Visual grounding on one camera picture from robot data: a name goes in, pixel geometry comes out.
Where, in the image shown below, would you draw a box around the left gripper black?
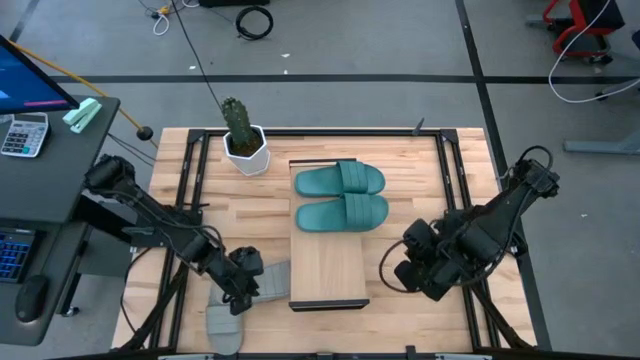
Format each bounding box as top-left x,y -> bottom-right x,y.
212,263 -> 262,317

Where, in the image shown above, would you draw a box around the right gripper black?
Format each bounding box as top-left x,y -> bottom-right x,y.
393,218 -> 454,303

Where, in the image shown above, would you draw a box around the teal slide sandal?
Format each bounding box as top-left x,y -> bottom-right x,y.
294,192 -> 391,234
293,159 -> 388,198

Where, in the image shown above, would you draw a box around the white hexagonal plant pot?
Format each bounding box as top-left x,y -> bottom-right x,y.
222,124 -> 272,178

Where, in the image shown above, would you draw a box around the green cactus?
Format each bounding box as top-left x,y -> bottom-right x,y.
220,96 -> 257,152

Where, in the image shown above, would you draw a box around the black computer mouse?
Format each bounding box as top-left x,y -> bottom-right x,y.
14,274 -> 51,324

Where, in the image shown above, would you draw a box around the grey table foot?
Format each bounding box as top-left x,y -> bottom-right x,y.
563,117 -> 640,156

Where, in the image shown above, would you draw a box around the black desk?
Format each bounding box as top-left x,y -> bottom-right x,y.
0,94 -> 122,348

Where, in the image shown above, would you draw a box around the black backlit keyboard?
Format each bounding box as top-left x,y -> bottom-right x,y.
0,227 -> 37,285

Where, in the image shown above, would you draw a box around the mint green stapler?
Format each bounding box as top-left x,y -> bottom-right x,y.
61,97 -> 104,135

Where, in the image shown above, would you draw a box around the red chair base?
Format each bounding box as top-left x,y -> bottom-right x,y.
524,0 -> 626,65

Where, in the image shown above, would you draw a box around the grey calculator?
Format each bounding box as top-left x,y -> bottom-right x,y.
0,111 -> 52,160

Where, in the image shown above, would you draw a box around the computer monitor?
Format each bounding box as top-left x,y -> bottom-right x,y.
0,33 -> 81,117

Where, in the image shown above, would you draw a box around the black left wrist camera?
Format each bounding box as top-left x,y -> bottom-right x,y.
228,245 -> 265,277

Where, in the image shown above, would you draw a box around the wooden shelf with black frame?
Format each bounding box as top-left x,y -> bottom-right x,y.
287,158 -> 372,313

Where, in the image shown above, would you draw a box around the black table frame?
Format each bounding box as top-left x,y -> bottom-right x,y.
112,127 -> 554,360

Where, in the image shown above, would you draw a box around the long white cable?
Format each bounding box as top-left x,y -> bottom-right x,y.
547,0 -> 640,105

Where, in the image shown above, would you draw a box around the long black cable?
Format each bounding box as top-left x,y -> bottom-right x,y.
169,0 -> 225,112

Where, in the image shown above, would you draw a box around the yellow cable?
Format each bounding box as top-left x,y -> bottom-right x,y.
5,38 -> 159,149

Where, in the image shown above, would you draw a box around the coiled black cable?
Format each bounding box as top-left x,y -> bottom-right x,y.
234,5 -> 275,42

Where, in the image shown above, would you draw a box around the short white cable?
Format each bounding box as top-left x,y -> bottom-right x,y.
151,10 -> 172,37

